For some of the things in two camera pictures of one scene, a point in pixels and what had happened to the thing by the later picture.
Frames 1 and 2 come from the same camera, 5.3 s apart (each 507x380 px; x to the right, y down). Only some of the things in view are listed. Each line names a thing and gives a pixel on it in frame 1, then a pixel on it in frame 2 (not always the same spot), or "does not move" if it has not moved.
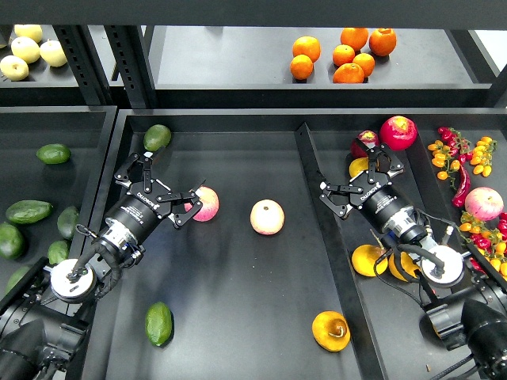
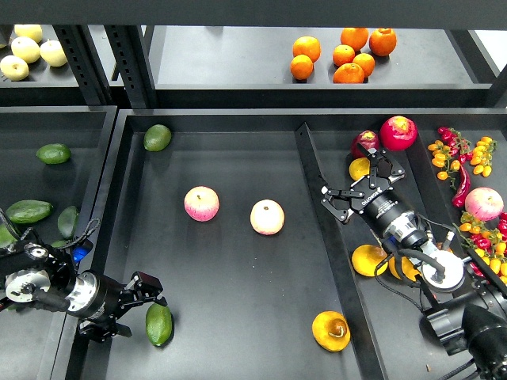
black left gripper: [147, 201] → [94, 297]
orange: [383, 41] does not move
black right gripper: [379, 199] does not move
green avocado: [158, 324] does not move
